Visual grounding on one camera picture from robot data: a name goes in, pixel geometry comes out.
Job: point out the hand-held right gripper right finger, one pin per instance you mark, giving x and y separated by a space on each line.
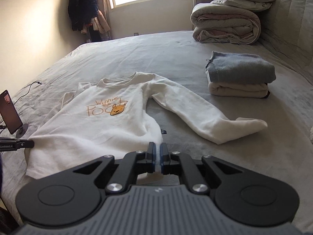
163 159

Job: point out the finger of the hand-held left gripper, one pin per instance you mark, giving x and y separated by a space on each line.
27 143

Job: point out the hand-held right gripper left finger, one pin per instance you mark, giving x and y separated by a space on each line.
152 159

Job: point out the white printed sweatshirt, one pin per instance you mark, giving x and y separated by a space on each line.
85 137

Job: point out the pink hanging clothes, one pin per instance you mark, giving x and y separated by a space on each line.
102 24

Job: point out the round phone stand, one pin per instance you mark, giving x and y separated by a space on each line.
22 131

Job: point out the small black object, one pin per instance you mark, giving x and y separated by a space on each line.
163 131

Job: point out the black smartphone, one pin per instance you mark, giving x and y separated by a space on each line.
9 112

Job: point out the grey bed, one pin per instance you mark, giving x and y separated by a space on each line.
171 58

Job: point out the folded beige garment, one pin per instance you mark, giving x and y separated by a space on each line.
237 90

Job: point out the folded grey sweater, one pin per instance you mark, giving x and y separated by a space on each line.
242 68

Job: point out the dark hanging jacket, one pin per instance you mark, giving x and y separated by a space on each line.
82 5

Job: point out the folded grey pink comforter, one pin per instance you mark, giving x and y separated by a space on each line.
225 22

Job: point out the white plush toy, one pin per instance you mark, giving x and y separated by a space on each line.
311 134

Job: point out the quilted grey headboard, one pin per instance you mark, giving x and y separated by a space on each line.
288 24

